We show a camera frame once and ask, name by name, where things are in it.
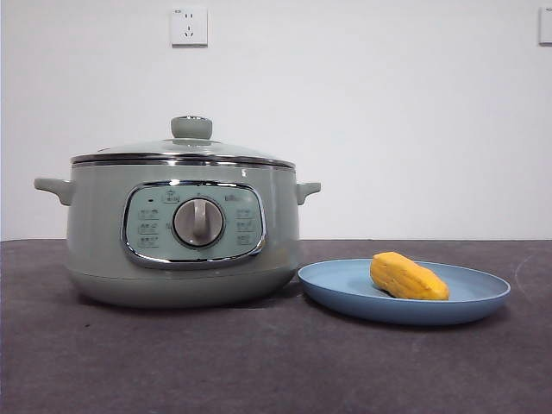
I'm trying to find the glass lid with green knob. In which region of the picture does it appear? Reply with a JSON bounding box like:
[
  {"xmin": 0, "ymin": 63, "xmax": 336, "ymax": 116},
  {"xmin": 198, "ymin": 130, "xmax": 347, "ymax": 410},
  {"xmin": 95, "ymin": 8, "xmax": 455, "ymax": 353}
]
[{"xmin": 69, "ymin": 114, "xmax": 298, "ymax": 166}]

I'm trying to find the blue round plate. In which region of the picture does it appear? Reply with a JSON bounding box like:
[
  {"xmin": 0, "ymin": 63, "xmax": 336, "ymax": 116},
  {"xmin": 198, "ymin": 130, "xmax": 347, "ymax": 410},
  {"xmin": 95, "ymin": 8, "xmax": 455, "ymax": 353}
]
[{"xmin": 297, "ymin": 257, "xmax": 512, "ymax": 326}]

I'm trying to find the pale green electric steamer pot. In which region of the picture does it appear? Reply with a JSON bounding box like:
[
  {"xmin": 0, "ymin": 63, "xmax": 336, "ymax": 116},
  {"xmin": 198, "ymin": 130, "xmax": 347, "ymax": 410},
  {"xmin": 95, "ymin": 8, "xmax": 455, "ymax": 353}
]
[{"xmin": 33, "ymin": 159, "xmax": 323, "ymax": 309}]

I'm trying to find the white wall power socket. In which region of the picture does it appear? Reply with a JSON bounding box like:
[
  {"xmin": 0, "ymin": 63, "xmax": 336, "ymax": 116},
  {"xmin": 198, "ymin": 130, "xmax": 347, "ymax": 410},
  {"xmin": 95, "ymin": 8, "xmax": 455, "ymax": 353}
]
[{"xmin": 170, "ymin": 6, "xmax": 210, "ymax": 48}]

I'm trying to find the white wall switch plate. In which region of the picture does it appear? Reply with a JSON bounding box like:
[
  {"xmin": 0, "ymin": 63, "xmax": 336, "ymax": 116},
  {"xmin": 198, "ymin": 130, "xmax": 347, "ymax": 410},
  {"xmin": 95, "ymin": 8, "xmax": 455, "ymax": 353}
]
[{"xmin": 537, "ymin": 6, "xmax": 552, "ymax": 46}]

